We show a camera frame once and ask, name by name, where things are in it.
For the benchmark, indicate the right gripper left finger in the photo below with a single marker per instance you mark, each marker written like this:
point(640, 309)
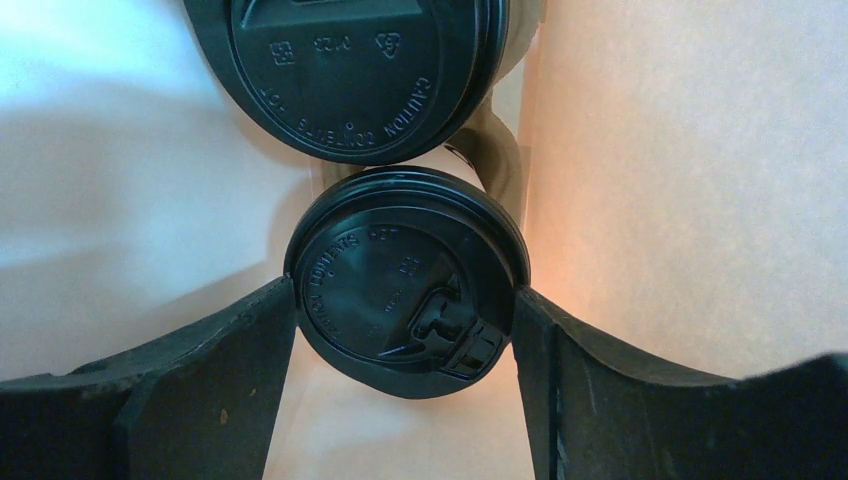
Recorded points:
point(198, 403)

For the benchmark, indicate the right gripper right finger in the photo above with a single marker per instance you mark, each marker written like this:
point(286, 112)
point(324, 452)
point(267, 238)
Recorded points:
point(597, 407)

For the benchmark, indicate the black plastic cup lid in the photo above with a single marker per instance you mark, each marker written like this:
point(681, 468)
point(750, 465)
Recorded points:
point(405, 278)

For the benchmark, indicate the orange paper takeout bag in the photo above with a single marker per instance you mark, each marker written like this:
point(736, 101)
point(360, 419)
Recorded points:
point(688, 194)

